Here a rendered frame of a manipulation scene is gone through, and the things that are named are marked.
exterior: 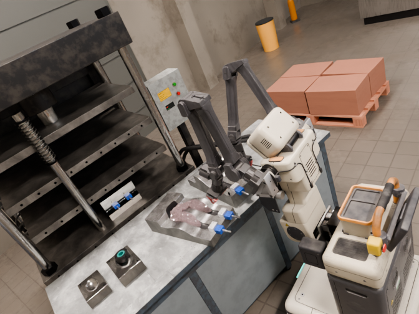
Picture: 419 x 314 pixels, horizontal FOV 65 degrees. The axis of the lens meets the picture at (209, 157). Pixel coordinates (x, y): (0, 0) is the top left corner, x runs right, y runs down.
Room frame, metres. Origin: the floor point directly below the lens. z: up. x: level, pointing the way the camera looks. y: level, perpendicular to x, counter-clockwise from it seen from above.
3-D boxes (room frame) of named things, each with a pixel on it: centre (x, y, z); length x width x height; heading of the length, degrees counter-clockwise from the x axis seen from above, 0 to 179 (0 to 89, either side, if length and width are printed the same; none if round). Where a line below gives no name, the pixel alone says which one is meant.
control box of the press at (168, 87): (2.56, 0.11, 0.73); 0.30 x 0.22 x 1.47; 117
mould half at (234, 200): (1.84, -0.02, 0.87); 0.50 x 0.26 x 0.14; 27
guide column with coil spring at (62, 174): (1.97, 0.91, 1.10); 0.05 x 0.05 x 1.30
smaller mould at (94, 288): (1.39, 0.88, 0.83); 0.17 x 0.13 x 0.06; 27
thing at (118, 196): (2.30, 0.83, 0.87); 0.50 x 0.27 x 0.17; 27
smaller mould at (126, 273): (1.45, 0.69, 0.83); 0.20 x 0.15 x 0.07; 27
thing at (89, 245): (2.35, 0.91, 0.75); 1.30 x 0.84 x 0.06; 117
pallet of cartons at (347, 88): (3.61, -1.62, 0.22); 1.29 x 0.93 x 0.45; 41
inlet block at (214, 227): (1.37, 0.11, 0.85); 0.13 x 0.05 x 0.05; 44
